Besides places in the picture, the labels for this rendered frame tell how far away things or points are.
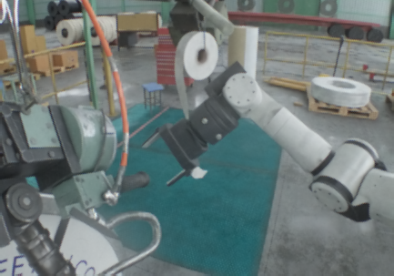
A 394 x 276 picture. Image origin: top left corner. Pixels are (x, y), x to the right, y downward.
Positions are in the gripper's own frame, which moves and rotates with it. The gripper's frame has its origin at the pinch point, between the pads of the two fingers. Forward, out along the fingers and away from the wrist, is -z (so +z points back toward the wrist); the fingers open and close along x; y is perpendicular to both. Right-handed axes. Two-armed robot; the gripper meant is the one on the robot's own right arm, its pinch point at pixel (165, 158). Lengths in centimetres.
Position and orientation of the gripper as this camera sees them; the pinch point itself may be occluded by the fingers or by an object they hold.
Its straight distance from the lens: 63.1
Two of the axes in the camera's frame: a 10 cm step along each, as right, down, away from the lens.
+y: -3.1, -0.3, -9.5
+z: 7.6, -6.0, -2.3
